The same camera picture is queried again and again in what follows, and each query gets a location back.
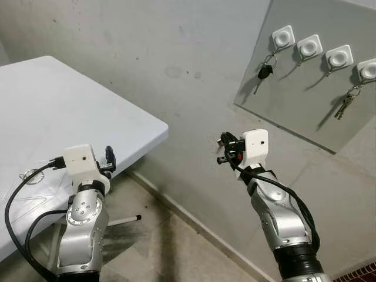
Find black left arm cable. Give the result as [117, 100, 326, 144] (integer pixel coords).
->
[25, 209, 71, 277]

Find black left wrist camera cable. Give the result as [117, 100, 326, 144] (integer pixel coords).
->
[5, 156, 66, 281]

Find white square wall hook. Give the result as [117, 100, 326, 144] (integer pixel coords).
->
[325, 45, 354, 76]
[355, 58, 376, 86]
[271, 25, 296, 56]
[296, 34, 324, 65]

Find metal key bunch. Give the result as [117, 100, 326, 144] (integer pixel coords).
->
[334, 85, 362, 121]

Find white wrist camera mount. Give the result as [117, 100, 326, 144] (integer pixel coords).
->
[241, 129, 270, 171]
[63, 144, 112, 194]

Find white plastic folding table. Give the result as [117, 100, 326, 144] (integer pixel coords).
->
[0, 56, 169, 263]

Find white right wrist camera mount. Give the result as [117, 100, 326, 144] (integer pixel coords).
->
[241, 129, 270, 171]

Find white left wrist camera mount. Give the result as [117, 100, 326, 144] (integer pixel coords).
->
[63, 144, 112, 194]

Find silver key ring with keys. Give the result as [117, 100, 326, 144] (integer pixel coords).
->
[19, 169, 43, 184]

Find grey wall board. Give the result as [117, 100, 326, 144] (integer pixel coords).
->
[234, 0, 376, 155]

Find black car key on ring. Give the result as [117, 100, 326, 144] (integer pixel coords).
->
[253, 53, 278, 96]

